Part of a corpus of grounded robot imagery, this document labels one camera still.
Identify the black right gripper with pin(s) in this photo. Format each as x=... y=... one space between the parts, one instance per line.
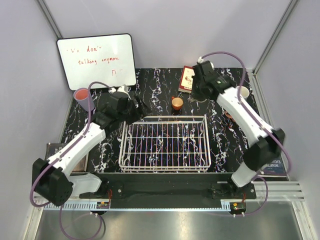
x=195 y=95

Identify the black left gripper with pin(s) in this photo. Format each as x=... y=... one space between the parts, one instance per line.
x=144 y=110

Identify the orange small cup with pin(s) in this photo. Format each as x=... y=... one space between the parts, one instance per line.
x=176 y=103

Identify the pink floral mug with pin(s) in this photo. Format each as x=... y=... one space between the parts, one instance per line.
x=229 y=116

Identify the light blue ceramic mug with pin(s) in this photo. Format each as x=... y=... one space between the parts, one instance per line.
x=244 y=92

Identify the lavender plastic tumbler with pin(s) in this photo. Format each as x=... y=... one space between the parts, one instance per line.
x=84 y=98

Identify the grey ceramic mug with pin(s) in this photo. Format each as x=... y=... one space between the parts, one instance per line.
x=197 y=100

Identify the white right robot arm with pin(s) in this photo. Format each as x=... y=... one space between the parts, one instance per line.
x=264 y=142

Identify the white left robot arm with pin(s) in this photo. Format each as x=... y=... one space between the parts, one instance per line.
x=52 y=178

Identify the red white small book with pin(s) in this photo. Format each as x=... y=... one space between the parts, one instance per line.
x=186 y=80

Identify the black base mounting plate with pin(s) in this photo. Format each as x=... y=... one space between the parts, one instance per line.
x=169 y=190

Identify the dark tale two cities book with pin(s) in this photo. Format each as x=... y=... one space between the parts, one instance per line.
x=54 y=148

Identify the blue paperback book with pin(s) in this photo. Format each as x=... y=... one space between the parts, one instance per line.
x=275 y=168

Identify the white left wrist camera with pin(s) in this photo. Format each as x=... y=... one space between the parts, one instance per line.
x=121 y=89

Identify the white wire dish rack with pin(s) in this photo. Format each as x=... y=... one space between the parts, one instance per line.
x=172 y=144

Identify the white whiteboard black frame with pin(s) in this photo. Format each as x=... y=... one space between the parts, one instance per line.
x=108 y=59

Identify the grey slotted cable duct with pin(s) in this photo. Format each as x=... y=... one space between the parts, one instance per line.
x=83 y=205

